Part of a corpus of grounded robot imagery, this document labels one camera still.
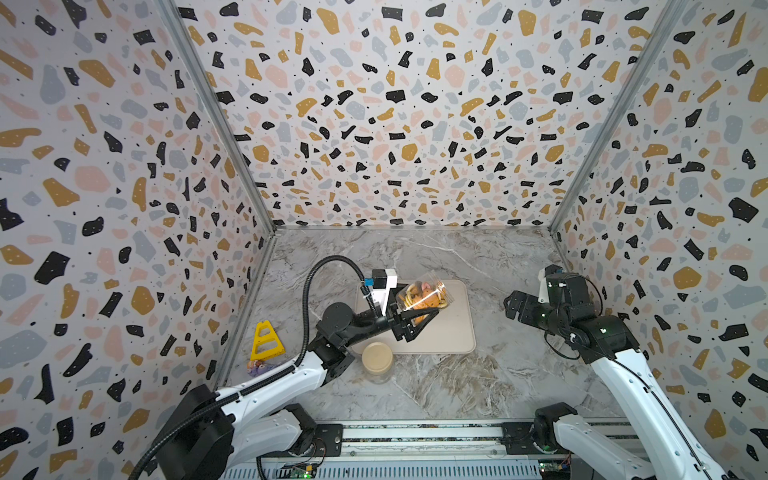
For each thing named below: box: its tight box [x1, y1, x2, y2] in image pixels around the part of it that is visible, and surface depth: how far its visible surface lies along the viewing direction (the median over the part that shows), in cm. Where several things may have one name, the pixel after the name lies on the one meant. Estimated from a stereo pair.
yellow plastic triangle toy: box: [250, 320, 286, 361], surface depth 92 cm
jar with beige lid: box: [362, 342, 393, 385], surface depth 79 cm
